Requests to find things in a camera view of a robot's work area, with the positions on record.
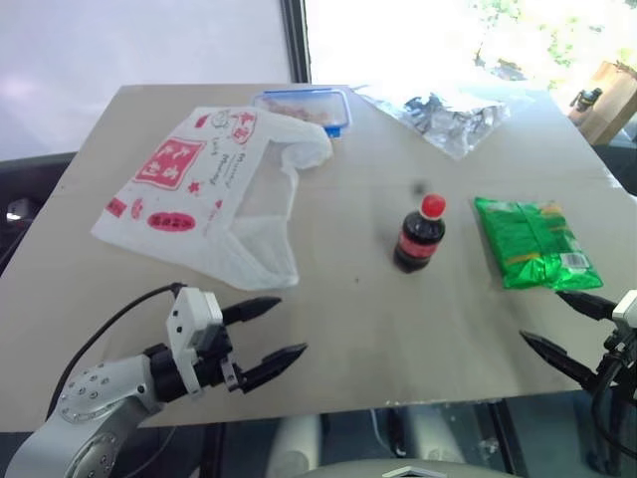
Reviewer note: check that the green snack packet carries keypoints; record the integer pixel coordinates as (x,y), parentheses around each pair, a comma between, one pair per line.
(535,244)

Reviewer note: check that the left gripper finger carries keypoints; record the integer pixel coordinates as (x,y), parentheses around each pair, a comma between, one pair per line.
(271,366)
(251,309)

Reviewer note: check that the small black device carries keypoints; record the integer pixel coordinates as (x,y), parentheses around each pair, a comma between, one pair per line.
(587,98)

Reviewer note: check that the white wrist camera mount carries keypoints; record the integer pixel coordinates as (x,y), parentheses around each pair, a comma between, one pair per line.
(627,310)
(191,318)

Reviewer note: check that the pale rounded shape under table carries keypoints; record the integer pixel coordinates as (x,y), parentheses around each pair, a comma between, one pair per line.
(438,433)
(296,440)

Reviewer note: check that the dark furniture beside table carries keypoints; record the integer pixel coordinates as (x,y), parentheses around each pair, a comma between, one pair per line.
(25,199)

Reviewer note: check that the clear container blue lid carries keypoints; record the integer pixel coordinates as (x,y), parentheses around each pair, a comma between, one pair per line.
(318,107)

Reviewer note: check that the small cola bottle red cap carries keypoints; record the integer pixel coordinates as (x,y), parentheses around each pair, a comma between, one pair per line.
(418,241)

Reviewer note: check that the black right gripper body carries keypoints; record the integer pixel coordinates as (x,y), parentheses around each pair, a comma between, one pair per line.
(619,358)

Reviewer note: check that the white plastic bag red print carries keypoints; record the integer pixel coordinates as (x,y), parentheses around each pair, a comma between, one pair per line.
(199,189)

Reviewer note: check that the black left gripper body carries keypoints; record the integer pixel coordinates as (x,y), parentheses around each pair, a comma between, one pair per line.
(216,366)

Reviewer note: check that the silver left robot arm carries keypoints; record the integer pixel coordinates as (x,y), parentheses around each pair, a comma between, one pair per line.
(94,418)

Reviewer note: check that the crumpled silver clear plastic bag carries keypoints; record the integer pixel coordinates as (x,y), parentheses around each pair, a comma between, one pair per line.
(448,122)

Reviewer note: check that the brown cardboard box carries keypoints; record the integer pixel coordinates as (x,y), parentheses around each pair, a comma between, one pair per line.
(614,104)

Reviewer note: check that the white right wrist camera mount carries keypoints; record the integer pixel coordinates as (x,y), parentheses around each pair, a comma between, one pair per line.
(627,310)

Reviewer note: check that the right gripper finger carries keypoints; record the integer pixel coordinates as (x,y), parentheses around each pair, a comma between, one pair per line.
(587,302)
(560,359)

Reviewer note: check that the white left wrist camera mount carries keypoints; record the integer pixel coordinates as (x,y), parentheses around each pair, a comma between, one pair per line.
(191,318)

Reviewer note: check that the black table frame leg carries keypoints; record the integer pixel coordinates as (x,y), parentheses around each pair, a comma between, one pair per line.
(507,438)

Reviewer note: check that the dark window frame post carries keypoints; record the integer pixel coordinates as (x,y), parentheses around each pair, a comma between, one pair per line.
(298,42)

